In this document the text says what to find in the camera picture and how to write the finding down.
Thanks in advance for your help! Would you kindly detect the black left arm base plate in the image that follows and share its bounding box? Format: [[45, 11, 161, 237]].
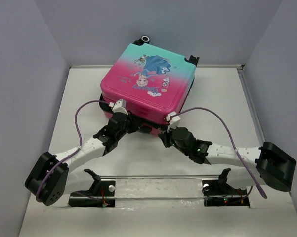
[[68, 180, 116, 208]]

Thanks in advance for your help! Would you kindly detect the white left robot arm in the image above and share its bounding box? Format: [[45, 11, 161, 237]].
[[24, 112, 142, 206]]

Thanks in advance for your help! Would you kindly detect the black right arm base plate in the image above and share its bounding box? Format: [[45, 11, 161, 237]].
[[202, 179, 250, 207]]

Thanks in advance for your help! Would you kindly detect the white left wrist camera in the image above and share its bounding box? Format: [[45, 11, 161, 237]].
[[109, 99, 128, 115]]

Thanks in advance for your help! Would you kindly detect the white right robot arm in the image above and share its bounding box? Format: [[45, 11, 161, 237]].
[[158, 127, 296, 194]]

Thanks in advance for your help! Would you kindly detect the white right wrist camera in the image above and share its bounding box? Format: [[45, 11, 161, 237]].
[[166, 111, 180, 131]]

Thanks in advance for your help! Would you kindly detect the pink and teal kids suitcase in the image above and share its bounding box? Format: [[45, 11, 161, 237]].
[[100, 35, 199, 135]]

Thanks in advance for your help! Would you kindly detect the silver aluminium rail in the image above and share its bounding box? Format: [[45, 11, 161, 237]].
[[39, 174, 287, 179]]

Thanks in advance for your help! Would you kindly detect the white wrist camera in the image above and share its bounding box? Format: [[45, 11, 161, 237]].
[[166, 111, 180, 131], [109, 99, 128, 115]]

